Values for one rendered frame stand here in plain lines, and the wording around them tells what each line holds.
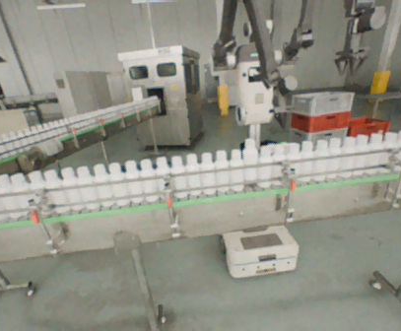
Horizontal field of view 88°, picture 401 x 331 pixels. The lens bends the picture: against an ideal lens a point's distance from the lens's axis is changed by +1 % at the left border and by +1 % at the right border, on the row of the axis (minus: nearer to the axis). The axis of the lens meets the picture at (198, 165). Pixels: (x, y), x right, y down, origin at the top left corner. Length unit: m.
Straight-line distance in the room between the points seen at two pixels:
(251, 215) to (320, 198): 0.30
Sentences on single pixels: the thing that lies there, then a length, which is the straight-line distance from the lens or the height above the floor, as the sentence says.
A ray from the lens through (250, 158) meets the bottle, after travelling 0.83.
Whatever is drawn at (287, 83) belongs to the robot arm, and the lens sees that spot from 1.02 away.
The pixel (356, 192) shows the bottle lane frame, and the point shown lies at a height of 0.94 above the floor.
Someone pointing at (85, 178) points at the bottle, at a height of 1.13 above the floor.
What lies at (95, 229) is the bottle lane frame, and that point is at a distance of 0.94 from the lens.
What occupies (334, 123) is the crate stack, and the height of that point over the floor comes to 0.75.
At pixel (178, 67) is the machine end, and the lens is 4.37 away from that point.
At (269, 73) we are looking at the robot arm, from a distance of 1.06.
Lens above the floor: 1.44
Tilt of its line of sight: 23 degrees down
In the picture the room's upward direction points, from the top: 5 degrees counter-clockwise
